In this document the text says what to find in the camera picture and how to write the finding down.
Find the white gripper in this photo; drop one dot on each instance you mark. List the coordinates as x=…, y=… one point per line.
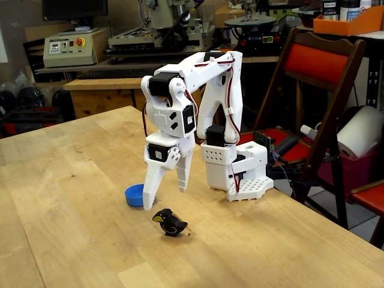
x=165, y=152

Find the black toy bird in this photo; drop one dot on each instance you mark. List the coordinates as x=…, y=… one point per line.
x=171, y=225

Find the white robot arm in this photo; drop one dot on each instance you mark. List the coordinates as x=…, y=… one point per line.
x=258, y=162

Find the blue round box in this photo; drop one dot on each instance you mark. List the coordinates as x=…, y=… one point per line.
x=133, y=198

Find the beige control box red button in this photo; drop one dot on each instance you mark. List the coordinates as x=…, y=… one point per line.
x=69, y=55

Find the brown cardboard box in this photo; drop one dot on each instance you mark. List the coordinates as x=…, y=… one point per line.
x=225, y=16

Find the black controller board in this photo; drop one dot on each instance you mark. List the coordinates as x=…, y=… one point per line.
x=264, y=139

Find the wooden cabinet with sticker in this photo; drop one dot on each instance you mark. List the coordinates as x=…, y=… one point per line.
x=102, y=99

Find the black keyboard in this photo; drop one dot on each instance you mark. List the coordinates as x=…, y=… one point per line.
x=114, y=73

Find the black cylinder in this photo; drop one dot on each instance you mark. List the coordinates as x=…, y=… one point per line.
x=286, y=144

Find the black helmet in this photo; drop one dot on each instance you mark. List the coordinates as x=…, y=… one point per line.
x=30, y=97
x=6, y=102
x=60, y=97

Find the white power plug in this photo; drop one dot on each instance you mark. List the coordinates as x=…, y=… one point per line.
x=307, y=130

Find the wooden workbench top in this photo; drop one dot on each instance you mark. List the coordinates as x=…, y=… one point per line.
x=258, y=59

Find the red and black crate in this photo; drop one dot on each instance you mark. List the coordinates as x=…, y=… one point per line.
x=30, y=120

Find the black scroll saw green table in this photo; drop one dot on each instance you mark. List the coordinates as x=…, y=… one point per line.
x=258, y=39

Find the grey milling machine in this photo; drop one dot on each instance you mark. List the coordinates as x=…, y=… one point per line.
x=168, y=12

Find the wooden folding chair red cushions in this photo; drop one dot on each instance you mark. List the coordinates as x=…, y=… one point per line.
x=315, y=63

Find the pink plastic bin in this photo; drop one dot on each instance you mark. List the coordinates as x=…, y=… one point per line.
x=357, y=177

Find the black computer monitor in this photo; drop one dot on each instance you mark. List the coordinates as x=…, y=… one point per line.
x=75, y=9

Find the white paper towel roll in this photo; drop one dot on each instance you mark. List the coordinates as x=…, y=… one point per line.
x=360, y=132

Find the red seat wooden chair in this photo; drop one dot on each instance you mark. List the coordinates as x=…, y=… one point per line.
x=370, y=199

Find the orange plastic tray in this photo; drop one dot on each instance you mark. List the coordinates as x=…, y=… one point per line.
x=345, y=27

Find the silver can black lid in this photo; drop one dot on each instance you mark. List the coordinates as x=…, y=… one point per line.
x=330, y=10

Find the can with blue label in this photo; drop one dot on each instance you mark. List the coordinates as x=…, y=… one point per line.
x=349, y=12

